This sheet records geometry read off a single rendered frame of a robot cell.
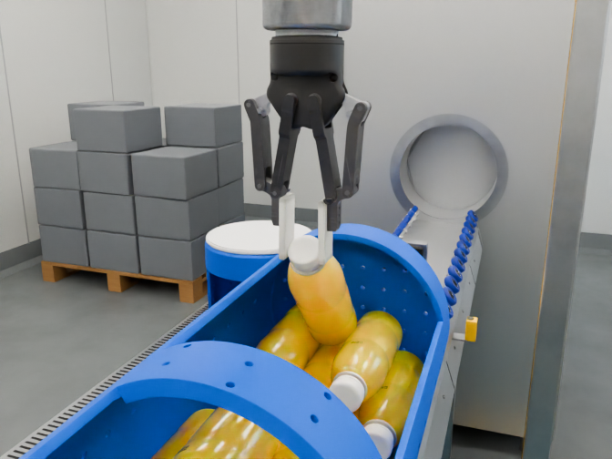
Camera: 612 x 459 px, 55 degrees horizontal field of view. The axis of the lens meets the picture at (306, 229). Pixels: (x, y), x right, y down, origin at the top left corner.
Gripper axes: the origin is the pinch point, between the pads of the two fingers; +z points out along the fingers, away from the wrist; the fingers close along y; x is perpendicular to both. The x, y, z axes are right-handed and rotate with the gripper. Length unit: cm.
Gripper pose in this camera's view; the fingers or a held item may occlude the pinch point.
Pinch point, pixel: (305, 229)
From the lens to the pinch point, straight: 63.9
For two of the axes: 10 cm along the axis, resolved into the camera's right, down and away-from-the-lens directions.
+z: -0.1, 9.6, 2.8
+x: -3.3, 2.6, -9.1
